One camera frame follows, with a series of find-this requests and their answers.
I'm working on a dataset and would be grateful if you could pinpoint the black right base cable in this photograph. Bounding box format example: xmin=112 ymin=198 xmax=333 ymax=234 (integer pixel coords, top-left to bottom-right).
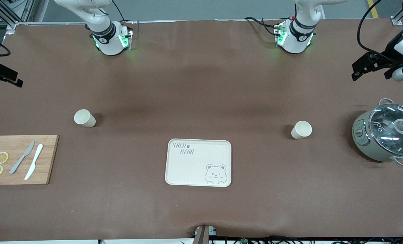
xmin=112 ymin=0 xmax=134 ymax=24

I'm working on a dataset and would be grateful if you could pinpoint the cream bear print tray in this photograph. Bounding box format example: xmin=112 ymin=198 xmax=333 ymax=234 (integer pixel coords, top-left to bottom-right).
xmin=165 ymin=139 xmax=232 ymax=187

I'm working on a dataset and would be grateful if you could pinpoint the grey plastic knife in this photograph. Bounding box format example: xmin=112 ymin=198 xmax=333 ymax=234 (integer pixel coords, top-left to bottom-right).
xmin=9 ymin=141 xmax=35 ymax=175

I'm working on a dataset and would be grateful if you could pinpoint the white plastic knife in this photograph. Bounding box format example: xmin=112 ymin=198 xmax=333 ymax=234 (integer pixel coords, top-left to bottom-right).
xmin=24 ymin=144 xmax=44 ymax=181

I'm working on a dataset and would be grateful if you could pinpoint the white plastic cup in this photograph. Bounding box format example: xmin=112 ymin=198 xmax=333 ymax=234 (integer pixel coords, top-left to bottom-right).
xmin=74 ymin=109 xmax=96 ymax=128
xmin=291 ymin=121 xmax=313 ymax=140

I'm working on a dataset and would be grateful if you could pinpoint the brown table mat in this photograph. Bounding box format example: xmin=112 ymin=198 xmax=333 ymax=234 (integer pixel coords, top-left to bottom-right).
xmin=0 ymin=19 xmax=403 ymax=242

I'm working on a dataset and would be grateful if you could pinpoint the glass pot lid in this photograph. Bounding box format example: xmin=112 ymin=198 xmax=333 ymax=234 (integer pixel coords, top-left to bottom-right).
xmin=369 ymin=103 xmax=403 ymax=156

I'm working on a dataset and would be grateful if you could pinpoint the black base cable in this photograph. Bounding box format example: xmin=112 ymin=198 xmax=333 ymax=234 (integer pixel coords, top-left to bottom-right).
xmin=245 ymin=16 xmax=283 ymax=37
xmin=112 ymin=0 xmax=134 ymax=24

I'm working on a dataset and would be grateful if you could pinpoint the grey-green electric cooking pot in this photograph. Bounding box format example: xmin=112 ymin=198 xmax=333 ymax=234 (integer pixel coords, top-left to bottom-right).
xmin=352 ymin=98 xmax=403 ymax=166

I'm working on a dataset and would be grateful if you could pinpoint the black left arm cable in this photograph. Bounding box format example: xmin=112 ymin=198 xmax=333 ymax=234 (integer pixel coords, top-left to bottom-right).
xmin=357 ymin=0 xmax=403 ymax=65

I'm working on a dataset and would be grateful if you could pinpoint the black left base cable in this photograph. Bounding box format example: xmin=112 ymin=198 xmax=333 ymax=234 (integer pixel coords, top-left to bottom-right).
xmin=245 ymin=16 xmax=283 ymax=37

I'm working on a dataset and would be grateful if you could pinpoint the wooden cutting board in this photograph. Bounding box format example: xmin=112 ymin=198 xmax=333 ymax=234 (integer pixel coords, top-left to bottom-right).
xmin=0 ymin=135 xmax=59 ymax=185

